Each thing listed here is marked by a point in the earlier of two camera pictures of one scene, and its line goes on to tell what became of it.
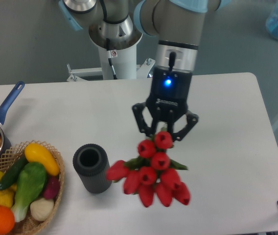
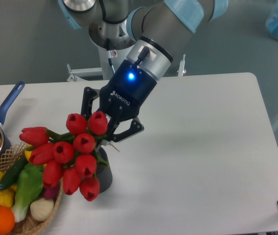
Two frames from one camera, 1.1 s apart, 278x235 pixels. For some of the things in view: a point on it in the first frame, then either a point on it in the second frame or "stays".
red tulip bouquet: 152,173 -> 70,158
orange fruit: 1,220 stays
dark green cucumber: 10,176 stays
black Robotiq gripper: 168,100 -> 121,97
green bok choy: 31,179 stays
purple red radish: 52,188 stays
